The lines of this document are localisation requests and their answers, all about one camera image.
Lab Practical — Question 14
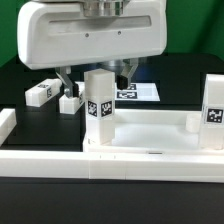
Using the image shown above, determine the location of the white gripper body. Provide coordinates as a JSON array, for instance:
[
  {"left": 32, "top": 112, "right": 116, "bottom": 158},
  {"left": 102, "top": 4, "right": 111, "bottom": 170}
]
[{"left": 17, "top": 0, "right": 167, "bottom": 69}]

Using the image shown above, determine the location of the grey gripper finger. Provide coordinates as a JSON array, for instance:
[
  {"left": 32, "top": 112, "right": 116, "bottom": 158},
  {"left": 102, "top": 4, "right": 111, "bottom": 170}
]
[
  {"left": 117, "top": 58, "right": 139, "bottom": 90},
  {"left": 55, "top": 66, "right": 78, "bottom": 98}
]

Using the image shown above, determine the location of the white desk top tray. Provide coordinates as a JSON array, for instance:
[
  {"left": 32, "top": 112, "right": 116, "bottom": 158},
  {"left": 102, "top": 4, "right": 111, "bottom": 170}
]
[{"left": 83, "top": 109, "right": 224, "bottom": 155}]

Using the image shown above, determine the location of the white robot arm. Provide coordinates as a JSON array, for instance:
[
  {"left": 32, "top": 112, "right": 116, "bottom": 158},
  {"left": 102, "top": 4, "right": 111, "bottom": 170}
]
[{"left": 17, "top": 0, "right": 167, "bottom": 97}]

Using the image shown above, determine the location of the marker tag sheet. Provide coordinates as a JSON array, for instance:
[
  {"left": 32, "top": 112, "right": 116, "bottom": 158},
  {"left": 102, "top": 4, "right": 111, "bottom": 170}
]
[{"left": 77, "top": 82, "right": 160, "bottom": 102}]

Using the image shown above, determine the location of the white left fence block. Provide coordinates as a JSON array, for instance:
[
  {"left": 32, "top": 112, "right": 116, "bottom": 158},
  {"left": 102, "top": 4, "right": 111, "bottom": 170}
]
[{"left": 0, "top": 108, "right": 17, "bottom": 146}]

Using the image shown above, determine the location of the white front fence bar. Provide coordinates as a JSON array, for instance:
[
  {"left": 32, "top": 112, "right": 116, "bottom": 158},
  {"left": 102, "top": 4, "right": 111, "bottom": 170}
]
[{"left": 0, "top": 150, "right": 224, "bottom": 183}]

